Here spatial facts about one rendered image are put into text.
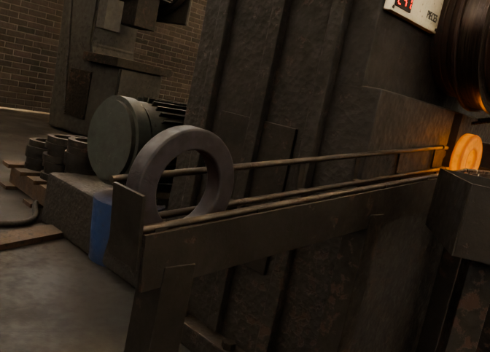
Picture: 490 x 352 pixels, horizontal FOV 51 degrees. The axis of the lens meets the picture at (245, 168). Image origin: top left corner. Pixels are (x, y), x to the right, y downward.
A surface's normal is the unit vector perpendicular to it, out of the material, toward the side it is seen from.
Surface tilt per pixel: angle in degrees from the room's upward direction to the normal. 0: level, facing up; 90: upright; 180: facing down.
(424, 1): 90
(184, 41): 90
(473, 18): 93
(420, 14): 90
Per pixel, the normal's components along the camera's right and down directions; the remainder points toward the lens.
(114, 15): 0.81, 0.25
